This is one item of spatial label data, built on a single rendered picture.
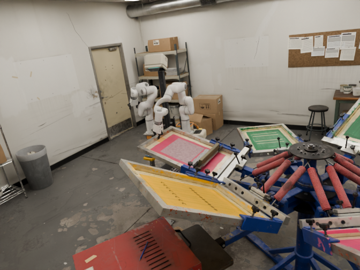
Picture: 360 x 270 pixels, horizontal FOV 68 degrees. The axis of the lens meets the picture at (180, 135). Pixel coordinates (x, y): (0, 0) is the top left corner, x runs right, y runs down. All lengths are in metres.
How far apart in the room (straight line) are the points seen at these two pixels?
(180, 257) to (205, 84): 5.40
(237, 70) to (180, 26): 1.70
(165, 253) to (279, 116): 5.00
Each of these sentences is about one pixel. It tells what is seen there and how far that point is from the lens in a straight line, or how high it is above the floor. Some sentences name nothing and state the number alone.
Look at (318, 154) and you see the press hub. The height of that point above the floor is 1.31.
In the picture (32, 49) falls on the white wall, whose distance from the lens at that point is 5.48.
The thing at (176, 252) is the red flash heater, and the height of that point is 1.10.
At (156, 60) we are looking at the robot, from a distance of 2.78.
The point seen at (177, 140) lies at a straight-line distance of 2.72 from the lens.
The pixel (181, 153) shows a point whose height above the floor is 1.15.
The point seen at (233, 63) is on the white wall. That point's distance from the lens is 6.22.
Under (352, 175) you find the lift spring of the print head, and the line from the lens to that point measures 2.14.
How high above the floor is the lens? 2.20
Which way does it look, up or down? 21 degrees down
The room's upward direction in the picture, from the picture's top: 7 degrees counter-clockwise
